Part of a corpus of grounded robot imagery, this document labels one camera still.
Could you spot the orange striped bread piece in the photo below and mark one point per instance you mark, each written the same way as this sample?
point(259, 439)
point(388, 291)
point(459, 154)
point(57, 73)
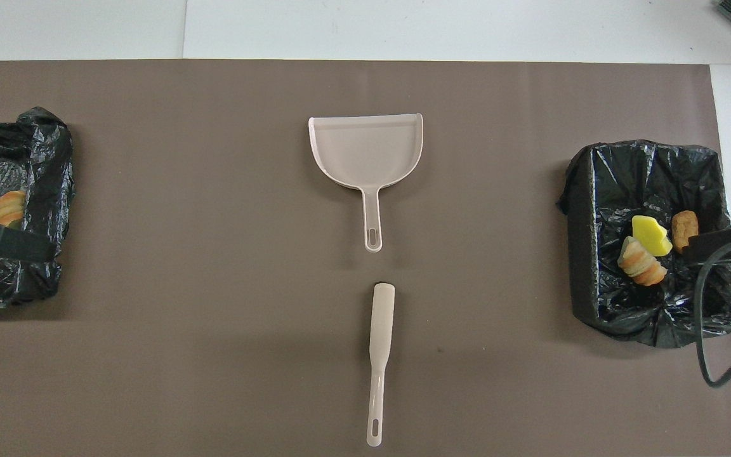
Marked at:
point(10, 208)

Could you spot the brown oval bread roll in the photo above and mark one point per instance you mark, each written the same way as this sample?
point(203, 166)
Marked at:
point(683, 230)

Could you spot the yellow and green sponge piece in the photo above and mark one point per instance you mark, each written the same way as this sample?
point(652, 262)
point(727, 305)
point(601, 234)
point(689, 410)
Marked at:
point(650, 235)

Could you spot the pale striped croissant piece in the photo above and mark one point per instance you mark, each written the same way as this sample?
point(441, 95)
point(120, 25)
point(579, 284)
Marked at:
point(639, 263)

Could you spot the beige hand brush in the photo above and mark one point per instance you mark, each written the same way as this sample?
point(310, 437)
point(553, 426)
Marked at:
point(381, 330)

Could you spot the beige plastic dustpan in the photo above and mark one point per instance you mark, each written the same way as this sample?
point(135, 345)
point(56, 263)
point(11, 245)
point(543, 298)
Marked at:
point(365, 149)

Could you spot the black bag lined bin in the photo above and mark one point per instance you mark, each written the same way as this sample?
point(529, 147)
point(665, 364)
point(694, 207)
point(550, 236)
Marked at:
point(23, 158)
point(619, 190)

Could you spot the brown paper table mat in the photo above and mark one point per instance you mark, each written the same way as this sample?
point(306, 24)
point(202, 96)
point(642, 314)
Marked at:
point(213, 127)

